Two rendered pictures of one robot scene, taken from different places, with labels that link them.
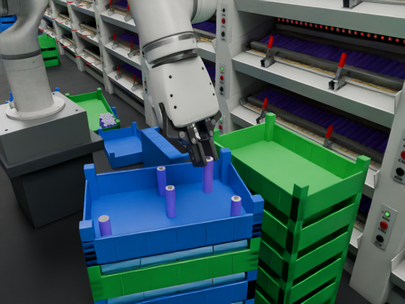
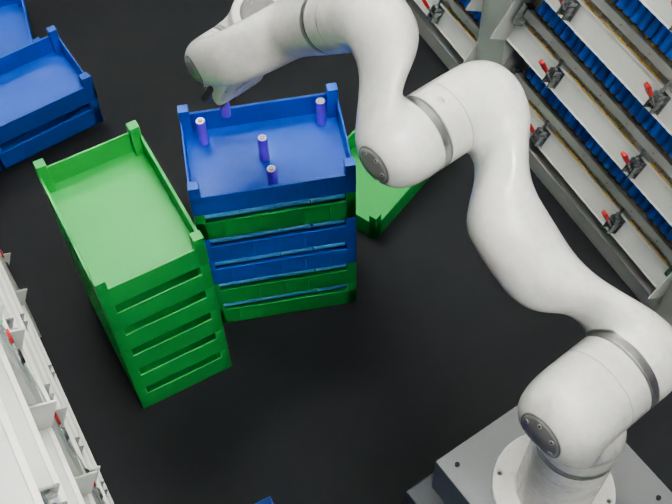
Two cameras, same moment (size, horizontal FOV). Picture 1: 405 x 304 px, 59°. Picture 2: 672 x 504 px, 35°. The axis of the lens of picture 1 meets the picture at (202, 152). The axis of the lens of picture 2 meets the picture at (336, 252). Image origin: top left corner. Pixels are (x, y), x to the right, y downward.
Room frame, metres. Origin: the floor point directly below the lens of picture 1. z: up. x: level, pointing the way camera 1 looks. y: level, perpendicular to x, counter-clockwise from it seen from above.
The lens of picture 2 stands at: (1.77, 0.30, 1.97)
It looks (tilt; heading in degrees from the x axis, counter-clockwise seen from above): 57 degrees down; 185
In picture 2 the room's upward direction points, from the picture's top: 2 degrees counter-clockwise
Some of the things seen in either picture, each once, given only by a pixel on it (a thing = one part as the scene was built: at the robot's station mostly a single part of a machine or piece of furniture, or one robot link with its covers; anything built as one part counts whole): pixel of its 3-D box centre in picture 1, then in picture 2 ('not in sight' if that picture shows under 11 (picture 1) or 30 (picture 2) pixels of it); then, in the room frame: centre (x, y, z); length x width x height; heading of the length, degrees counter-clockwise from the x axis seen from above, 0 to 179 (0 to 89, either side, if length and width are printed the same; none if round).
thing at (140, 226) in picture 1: (167, 198); (266, 148); (0.55, 0.07, 0.44); 0.30 x 0.20 x 0.08; 104
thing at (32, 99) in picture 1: (29, 82); (564, 466); (1.16, 0.57, 0.48); 0.19 x 0.19 x 0.18
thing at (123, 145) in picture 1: (124, 143); not in sight; (1.58, 0.38, 0.04); 0.30 x 0.20 x 0.08; 25
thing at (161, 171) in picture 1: (161, 181); (272, 178); (0.62, 0.08, 0.44); 0.02 x 0.02 x 0.06
